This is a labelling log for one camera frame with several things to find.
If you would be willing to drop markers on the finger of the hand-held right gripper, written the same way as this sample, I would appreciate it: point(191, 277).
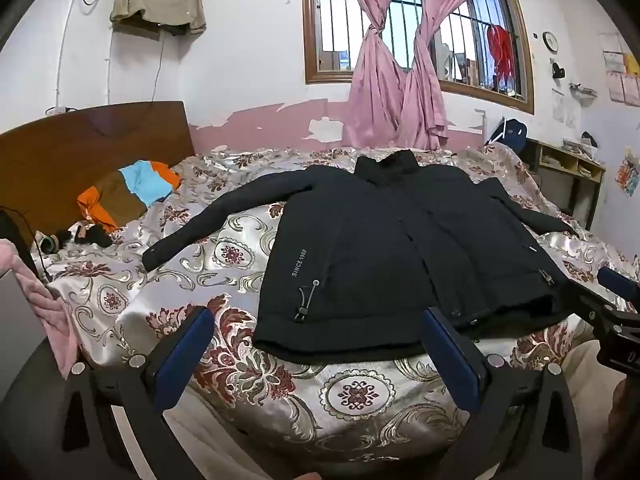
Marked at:
point(592, 305)
point(620, 282)

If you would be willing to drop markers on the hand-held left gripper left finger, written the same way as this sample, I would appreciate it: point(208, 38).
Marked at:
point(182, 355)

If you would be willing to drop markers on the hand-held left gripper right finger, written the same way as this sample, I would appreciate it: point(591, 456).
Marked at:
point(452, 355)

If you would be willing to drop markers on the black jacket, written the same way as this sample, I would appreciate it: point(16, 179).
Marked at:
point(380, 260)

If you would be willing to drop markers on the person's right hand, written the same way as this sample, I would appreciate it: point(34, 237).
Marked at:
point(627, 420)

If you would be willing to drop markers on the cream bed sheet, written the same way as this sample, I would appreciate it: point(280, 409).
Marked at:
point(210, 425)

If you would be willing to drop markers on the floral satin bedspread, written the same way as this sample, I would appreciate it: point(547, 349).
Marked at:
point(357, 395)

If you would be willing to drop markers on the wooden shelf desk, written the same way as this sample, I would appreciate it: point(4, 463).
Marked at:
point(570, 170)

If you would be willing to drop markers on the stack of books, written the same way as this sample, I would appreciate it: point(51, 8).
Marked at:
point(575, 145)

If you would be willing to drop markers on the pink fleece cloth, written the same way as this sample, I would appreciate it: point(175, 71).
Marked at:
point(45, 305)

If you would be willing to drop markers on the dark cap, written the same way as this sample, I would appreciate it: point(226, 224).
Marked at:
point(590, 139)

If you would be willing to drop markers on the black cloth item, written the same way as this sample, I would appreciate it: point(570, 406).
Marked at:
point(87, 235)

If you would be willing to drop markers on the orange blue brown garment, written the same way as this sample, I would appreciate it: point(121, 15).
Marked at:
point(125, 195)

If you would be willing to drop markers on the headphones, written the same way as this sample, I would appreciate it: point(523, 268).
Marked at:
point(48, 244)

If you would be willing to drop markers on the dark blue backpack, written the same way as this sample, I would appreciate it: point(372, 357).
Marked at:
point(512, 135)

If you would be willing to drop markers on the wooden headboard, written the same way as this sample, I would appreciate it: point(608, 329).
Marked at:
point(60, 160)

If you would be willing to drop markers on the red hanging garment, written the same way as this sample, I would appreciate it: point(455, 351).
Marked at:
point(501, 52)

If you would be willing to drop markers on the pink curtain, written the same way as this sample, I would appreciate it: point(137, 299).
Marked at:
point(372, 85)
point(430, 70)

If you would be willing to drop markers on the khaki cloth cover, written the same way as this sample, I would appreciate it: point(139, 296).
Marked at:
point(157, 2)

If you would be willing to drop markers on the wooden window with bars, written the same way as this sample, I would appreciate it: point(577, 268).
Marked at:
point(340, 20)

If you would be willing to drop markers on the colourful wall sticker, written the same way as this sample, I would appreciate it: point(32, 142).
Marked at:
point(629, 172)

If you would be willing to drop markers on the white wall papers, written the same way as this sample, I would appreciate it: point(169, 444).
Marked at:
point(565, 107)

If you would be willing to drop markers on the pink wall papers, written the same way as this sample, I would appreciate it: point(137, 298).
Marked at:
point(625, 87)

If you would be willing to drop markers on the small wall shelf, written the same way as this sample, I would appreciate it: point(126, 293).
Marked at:
point(584, 90)

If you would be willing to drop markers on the black wall hook item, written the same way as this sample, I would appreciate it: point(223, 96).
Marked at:
point(557, 69)

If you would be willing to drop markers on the wall calendar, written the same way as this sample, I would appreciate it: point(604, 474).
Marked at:
point(612, 52)

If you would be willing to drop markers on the round wall clock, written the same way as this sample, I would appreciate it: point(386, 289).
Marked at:
point(550, 41)

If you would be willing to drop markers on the white wall socket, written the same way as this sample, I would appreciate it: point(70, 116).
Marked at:
point(57, 110)

